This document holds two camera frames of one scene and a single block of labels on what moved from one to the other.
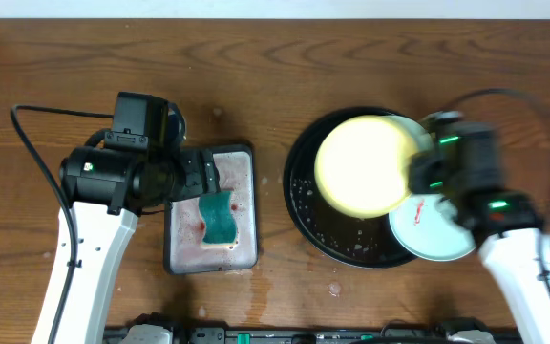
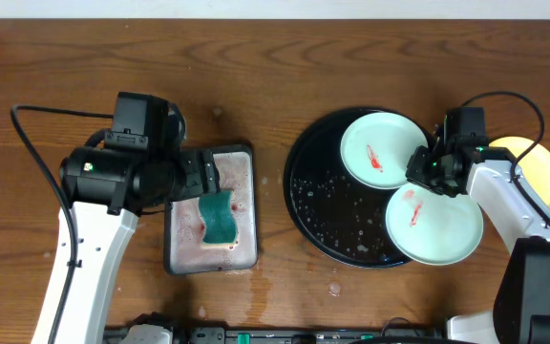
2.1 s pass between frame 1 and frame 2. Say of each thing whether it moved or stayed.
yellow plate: moved
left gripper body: stayed
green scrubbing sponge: stayed
